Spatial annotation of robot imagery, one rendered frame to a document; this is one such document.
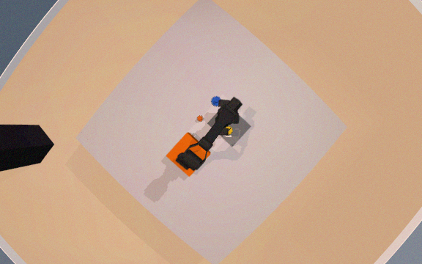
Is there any blue gear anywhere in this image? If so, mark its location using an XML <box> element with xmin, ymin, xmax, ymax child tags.
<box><xmin>211</xmin><ymin>96</ymin><xmax>221</xmax><ymax>106</ymax></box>

